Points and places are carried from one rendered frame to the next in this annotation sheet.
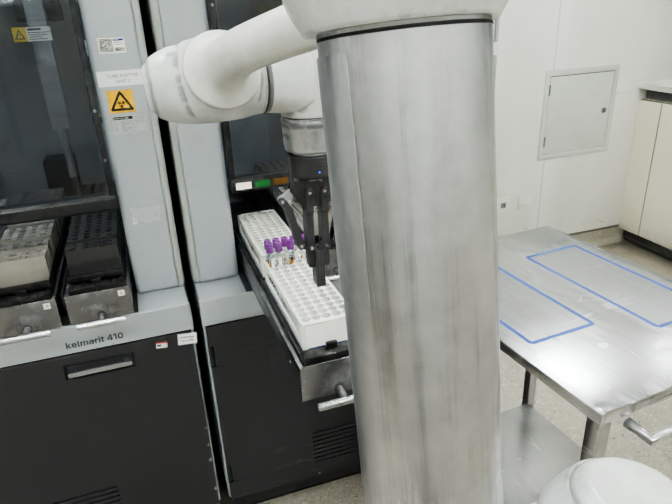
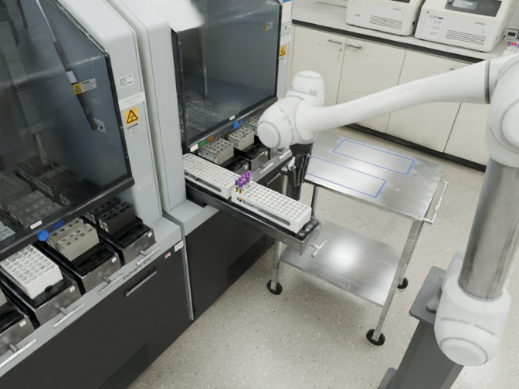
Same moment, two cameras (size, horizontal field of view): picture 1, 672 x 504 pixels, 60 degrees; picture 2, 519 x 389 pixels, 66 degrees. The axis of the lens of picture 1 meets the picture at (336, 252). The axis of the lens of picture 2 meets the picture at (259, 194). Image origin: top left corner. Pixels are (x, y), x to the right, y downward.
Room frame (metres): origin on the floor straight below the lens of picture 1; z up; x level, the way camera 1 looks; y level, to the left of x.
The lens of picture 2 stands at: (0.10, 0.81, 1.77)
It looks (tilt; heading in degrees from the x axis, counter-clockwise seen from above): 37 degrees down; 323
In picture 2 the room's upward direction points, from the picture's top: 2 degrees clockwise
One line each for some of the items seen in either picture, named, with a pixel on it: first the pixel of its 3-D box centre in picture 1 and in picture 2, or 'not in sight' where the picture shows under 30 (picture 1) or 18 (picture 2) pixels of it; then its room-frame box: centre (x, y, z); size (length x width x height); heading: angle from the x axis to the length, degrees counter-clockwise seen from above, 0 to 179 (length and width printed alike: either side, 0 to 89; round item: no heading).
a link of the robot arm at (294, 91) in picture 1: (298, 62); (304, 99); (0.91, 0.04, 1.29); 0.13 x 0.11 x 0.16; 114
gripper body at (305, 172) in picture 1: (313, 178); (300, 151); (0.91, 0.03, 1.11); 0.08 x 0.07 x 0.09; 108
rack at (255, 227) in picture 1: (269, 242); (206, 175); (1.31, 0.16, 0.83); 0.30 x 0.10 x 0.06; 18
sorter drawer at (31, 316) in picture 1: (40, 259); (45, 229); (1.39, 0.77, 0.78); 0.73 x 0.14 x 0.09; 18
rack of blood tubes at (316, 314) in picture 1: (305, 298); (269, 205); (1.01, 0.06, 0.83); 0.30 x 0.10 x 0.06; 19
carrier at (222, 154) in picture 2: (323, 221); (223, 153); (1.39, 0.03, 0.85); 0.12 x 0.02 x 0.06; 109
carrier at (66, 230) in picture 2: (25, 258); (68, 235); (1.23, 0.72, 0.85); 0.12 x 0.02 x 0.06; 108
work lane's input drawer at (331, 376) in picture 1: (290, 293); (241, 203); (1.14, 0.11, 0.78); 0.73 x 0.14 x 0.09; 18
